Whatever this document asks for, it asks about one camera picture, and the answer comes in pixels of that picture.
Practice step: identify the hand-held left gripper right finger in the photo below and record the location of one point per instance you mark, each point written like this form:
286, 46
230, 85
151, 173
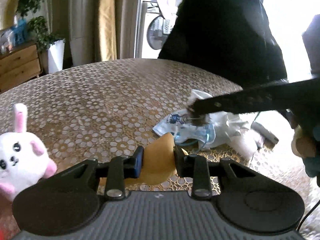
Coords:
178, 163

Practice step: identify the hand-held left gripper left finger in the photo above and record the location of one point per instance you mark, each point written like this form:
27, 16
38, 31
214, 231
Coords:
138, 165

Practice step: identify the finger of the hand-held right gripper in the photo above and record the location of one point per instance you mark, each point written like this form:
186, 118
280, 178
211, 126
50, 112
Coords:
240, 100

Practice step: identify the white plastic bag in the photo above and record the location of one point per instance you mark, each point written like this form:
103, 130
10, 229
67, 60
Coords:
225, 123

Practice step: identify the blue printed face mask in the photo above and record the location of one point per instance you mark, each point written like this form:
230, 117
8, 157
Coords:
172, 123

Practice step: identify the small grey packet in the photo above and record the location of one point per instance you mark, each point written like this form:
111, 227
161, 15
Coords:
266, 133

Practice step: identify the white fuzzy cloth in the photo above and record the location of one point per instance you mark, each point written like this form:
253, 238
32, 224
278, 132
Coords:
245, 145

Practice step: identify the person's right hand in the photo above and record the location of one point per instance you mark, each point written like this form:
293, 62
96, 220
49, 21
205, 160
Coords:
303, 145

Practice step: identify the person in black clothing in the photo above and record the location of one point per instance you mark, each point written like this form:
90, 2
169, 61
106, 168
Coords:
220, 35

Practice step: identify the gold floral tablecloth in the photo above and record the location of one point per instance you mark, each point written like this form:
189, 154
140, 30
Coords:
100, 100

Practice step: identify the white washing machine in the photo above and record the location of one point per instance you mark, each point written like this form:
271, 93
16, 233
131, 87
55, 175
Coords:
157, 32

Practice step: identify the white pink bunny plush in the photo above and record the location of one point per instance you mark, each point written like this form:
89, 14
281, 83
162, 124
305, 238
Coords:
22, 155

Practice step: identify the white hanging cloth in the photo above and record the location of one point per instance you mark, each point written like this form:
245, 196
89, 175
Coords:
167, 3

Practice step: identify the white planter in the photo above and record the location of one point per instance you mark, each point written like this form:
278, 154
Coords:
56, 56

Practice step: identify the yellow curtain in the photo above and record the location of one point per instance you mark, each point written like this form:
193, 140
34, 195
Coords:
107, 17

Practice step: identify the wooden media cabinet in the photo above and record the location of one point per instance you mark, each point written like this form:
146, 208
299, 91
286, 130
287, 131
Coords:
20, 65

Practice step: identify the white tower air conditioner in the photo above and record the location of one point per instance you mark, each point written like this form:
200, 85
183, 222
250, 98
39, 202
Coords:
83, 17

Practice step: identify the tall green houseplant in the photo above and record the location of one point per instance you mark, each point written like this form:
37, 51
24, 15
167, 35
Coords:
37, 27

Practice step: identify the blue toy figure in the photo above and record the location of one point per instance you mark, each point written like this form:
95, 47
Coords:
20, 31

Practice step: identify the clear bag of trinkets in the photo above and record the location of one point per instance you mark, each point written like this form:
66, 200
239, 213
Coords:
5, 41

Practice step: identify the sliding door frame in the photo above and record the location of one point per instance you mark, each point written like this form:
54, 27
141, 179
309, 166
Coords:
139, 17

